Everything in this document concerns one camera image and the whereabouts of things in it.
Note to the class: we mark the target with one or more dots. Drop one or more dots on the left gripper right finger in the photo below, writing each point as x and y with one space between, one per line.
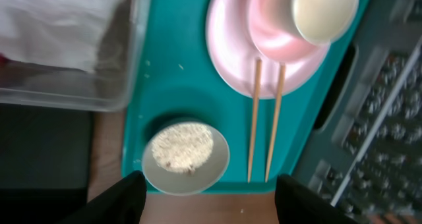
296 204

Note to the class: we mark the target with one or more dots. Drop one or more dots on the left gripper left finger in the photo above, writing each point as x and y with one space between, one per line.
122 203

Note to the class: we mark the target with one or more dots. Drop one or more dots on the grey bowl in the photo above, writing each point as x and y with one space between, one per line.
185 184

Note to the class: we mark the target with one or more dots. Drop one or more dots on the rice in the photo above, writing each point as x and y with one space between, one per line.
183 148

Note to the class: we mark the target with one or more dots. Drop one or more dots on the wooden chopstick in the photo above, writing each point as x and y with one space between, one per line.
276 116
256 93

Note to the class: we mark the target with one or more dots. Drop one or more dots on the white napkin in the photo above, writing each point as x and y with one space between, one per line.
57 33

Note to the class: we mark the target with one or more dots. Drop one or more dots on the red sauce packet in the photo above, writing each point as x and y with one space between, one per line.
3 60

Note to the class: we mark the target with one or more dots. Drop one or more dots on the grey dishwasher rack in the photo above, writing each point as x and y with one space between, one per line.
364 153

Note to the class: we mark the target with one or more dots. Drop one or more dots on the black plastic tray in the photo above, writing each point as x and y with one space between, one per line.
45 163

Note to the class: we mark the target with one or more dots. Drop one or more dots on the teal serving tray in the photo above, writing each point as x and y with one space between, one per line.
178 80

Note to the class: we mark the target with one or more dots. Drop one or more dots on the clear plastic bin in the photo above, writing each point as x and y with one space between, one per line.
108 88

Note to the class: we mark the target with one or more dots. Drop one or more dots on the pink plate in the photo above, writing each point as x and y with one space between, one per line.
233 53

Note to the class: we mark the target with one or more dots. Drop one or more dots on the pink bowl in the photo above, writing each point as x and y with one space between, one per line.
275 43

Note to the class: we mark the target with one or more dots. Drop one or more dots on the cream cup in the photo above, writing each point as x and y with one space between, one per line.
323 21

